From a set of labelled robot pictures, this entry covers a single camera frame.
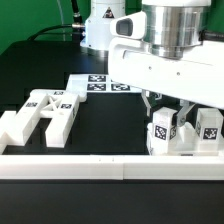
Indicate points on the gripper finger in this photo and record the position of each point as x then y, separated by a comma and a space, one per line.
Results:
144, 95
183, 115

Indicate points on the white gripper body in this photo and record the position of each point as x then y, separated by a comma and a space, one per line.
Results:
197, 77

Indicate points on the white chair seat part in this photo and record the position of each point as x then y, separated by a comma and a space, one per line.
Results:
184, 143

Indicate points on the white chair back part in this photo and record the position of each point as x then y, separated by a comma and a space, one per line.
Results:
60, 106

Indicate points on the white chair side bar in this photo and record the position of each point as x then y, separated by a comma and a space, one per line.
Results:
5, 121

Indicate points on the white tagged cube near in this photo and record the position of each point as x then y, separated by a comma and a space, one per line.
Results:
157, 96

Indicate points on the white base tag plate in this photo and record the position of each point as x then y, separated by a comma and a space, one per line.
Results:
97, 83

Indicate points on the white U-shaped fence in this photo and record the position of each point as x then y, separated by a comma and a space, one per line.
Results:
111, 167

